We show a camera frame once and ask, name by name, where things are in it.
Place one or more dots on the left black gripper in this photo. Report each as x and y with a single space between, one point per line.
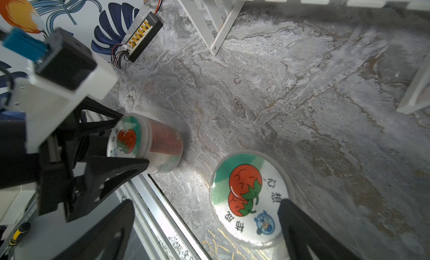
50 167

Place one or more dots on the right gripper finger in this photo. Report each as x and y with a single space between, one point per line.
303 235

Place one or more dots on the jar with tomato lid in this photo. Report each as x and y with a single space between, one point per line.
137 136

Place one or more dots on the white slatted wooden shelf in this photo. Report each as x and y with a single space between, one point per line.
213 19

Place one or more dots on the jar with strawberry lid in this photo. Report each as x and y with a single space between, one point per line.
246 191

